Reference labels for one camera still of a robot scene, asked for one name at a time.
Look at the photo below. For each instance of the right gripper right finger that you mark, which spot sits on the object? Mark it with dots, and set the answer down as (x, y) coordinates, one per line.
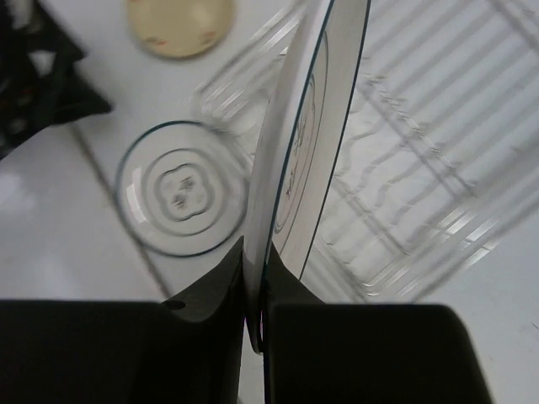
(317, 352)

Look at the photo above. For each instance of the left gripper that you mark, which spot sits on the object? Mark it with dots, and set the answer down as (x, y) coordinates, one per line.
(40, 84)

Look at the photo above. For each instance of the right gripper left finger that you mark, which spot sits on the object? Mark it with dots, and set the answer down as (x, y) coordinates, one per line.
(186, 349)

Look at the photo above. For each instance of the cream floral plate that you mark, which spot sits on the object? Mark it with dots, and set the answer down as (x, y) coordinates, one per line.
(180, 29)

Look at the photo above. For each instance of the white plate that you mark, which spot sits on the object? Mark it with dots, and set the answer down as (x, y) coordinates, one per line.
(182, 188)
(298, 145)

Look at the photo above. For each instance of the wire dish rack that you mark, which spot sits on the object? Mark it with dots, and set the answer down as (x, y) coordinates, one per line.
(440, 151)

